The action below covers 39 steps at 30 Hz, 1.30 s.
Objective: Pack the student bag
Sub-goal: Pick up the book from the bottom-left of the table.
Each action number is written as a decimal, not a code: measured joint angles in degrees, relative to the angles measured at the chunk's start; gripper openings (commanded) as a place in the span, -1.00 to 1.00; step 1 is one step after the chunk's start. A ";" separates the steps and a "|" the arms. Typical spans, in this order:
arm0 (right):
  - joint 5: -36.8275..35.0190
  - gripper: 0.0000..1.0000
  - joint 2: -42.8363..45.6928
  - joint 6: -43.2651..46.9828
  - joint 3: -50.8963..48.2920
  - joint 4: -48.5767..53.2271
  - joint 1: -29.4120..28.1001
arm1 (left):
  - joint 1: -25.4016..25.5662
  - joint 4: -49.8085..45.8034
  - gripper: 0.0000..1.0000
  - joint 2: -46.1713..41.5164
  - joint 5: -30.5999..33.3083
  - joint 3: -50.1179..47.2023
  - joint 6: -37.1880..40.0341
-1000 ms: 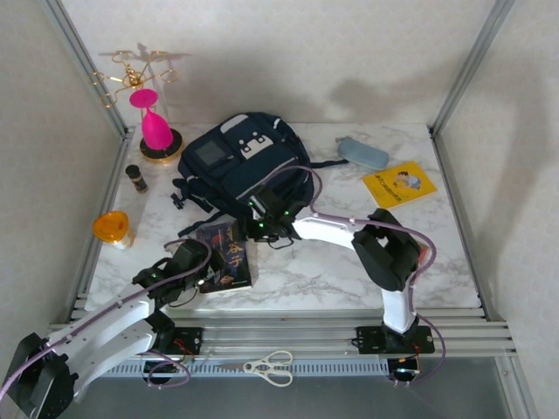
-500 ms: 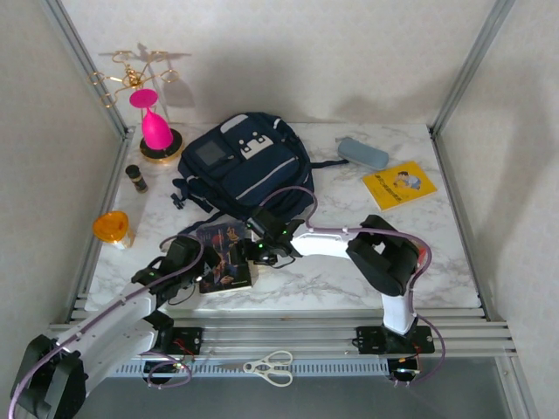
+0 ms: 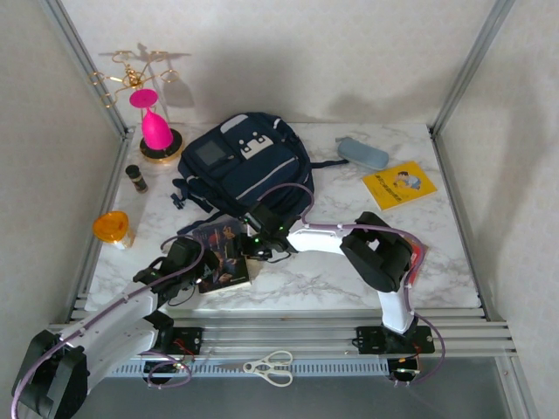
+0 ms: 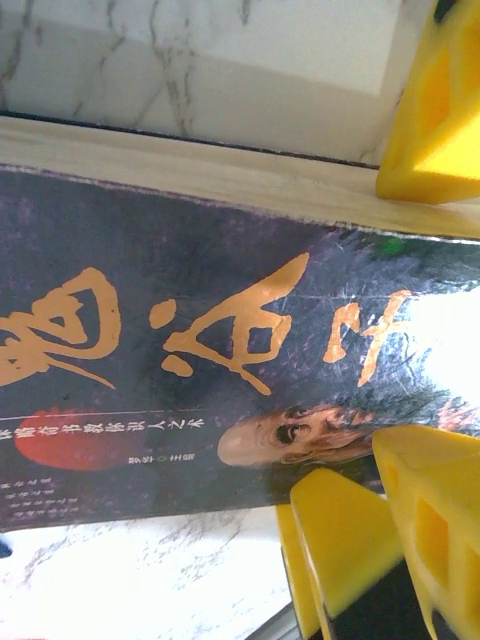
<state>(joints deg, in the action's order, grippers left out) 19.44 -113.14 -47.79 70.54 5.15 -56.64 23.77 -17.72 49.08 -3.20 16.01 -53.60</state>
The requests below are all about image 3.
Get aluminium frame post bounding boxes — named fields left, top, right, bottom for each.
left=429, top=0, right=519, bottom=137
left=38, top=0, right=135, bottom=140

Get red game card case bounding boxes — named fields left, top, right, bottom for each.
left=409, top=242, right=430, bottom=280

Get small dark spice bottle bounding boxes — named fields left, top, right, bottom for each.
left=125, top=164, right=148, bottom=194

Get white-handled scissors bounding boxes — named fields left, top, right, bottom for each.
left=217, top=350, right=294, bottom=388

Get gold wire glass stand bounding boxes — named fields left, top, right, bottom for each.
left=88, top=49, right=184, bottom=165

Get grey slotted cable duct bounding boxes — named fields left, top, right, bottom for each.
left=104, top=360, right=390, bottom=379

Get orange lidded container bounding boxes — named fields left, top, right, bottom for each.
left=92, top=210, right=135, bottom=251

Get aluminium side rail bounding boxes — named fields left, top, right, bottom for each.
left=65, top=128, right=136, bottom=322
left=430, top=128, right=497, bottom=322

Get pink wine glass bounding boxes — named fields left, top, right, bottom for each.
left=128, top=88, right=175, bottom=150

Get grey-blue pencil case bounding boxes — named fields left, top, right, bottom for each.
left=335, top=136, right=390, bottom=170

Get dark book with scroll print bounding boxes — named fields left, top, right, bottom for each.
left=191, top=220, right=253, bottom=294

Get navy blue student backpack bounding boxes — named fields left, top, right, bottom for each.
left=170, top=112, right=350, bottom=237

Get yellow picture book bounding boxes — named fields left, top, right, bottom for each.
left=361, top=160, right=438, bottom=212

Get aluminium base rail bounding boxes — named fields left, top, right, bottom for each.
left=41, top=307, right=519, bottom=359

